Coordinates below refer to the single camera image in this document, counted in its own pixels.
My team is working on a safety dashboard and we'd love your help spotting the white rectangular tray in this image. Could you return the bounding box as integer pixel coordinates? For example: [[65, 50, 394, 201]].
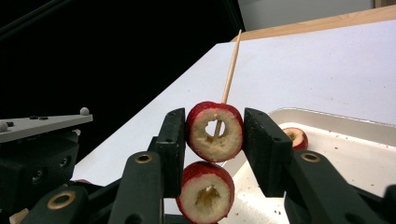
[[218, 106, 396, 224]]

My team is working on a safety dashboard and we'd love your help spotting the wooden skewer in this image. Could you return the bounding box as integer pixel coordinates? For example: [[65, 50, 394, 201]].
[[213, 29, 243, 141]]

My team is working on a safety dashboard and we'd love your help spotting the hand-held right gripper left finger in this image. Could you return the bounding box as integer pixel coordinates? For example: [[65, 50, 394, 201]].
[[154, 107, 187, 199]]

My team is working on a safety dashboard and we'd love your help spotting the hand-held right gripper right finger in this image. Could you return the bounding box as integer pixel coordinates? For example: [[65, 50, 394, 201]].
[[242, 106, 294, 199]]

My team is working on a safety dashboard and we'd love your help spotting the cored red hawthorn fruit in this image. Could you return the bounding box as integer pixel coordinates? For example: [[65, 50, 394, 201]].
[[282, 126, 310, 152], [185, 101, 245, 163], [176, 161, 236, 224]]

